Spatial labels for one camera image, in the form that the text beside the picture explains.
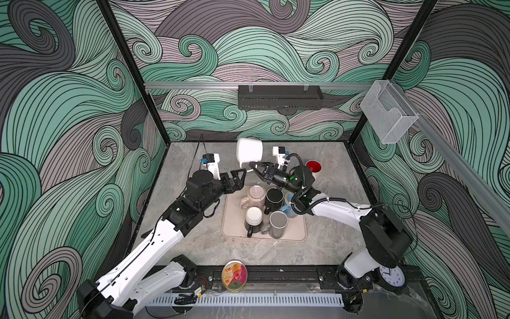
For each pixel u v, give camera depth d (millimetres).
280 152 713
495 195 519
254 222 800
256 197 835
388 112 795
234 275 712
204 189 508
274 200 841
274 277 745
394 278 714
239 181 611
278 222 837
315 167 1021
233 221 887
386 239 436
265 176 661
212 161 617
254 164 711
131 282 397
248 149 689
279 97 979
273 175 666
